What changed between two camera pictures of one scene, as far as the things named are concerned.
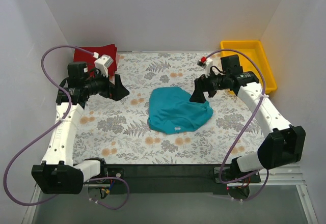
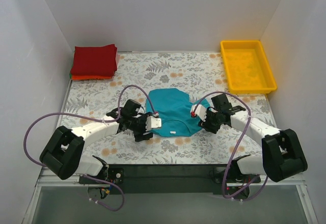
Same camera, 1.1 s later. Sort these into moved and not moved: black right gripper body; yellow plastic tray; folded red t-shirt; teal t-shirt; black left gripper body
Moved: teal t-shirt; black right gripper body; black left gripper body
Not moved: folded red t-shirt; yellow plastic tray
